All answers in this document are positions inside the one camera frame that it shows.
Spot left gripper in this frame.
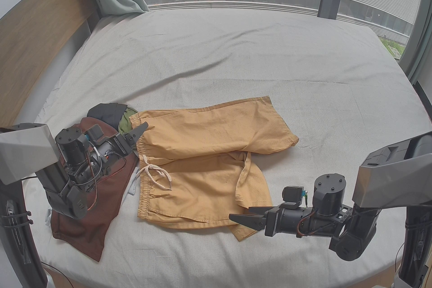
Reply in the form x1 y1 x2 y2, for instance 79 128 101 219
95 122 149 164

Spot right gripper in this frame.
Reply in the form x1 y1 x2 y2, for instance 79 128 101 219
229 206 317 237

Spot tan shorts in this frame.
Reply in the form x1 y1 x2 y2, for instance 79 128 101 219
130 95 300 243

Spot bed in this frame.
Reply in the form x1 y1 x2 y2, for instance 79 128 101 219
0 0 432 288

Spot green garment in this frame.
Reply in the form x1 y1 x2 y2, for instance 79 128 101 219
118 107 140 133

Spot black garment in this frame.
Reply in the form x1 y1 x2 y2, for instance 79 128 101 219
88 103 128 130

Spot white garment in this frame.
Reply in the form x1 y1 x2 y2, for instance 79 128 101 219
122 167 140 205

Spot brown garment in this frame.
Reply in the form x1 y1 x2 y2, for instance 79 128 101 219
51 116 140 262

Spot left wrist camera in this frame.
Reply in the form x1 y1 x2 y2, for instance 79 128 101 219
85 124 109 144

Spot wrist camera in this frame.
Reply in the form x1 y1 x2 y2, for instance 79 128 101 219
282 185 309 210
85 124 109 144

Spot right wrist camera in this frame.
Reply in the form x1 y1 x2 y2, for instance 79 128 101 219
282 185 309 210

